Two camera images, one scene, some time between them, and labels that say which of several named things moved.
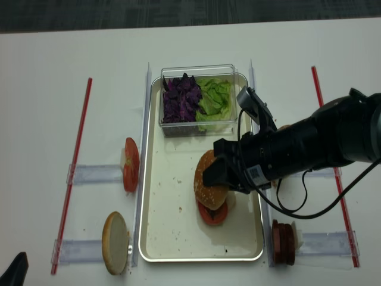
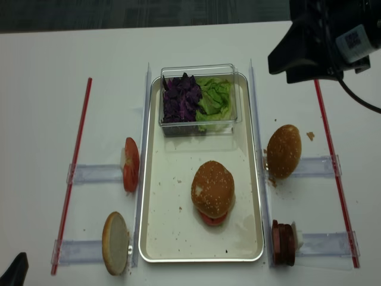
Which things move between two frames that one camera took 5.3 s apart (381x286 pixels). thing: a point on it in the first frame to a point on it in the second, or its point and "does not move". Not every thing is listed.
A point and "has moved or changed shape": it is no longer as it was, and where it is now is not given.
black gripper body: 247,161 to 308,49
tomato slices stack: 130,172 does not move
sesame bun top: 212,198 has moved or changed shape
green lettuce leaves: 214,111 does not move
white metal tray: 171,227 does not move
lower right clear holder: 328,244 does not move
